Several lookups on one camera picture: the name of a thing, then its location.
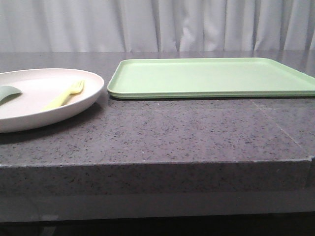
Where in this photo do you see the cream round plate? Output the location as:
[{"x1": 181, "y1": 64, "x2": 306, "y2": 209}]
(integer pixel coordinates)
[{"x1": 0, "y1": 68, "x2": 104, "y2": 133}]

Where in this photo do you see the light green serving tray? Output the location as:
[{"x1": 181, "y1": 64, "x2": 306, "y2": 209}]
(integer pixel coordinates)
[{"x1": 107, "y1": 58, "x2": 315, "y2": 99}]

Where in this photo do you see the green plastic spoon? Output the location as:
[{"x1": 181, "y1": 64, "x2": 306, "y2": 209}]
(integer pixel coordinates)
[{"x1": 0, "y1": 86, "x2": 22, "y2": 105}]

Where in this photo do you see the white curtain backdrop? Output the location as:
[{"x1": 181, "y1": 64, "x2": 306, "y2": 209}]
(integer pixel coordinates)
[{"x1": 0, "y1": 0, "x2": 315, "y2": 53}]

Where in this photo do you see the yellow plastic fork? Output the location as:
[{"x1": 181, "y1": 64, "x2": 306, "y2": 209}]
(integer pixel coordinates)
[{"x1": 41, "y1": 80, "x2": 85, "y2": 111}]

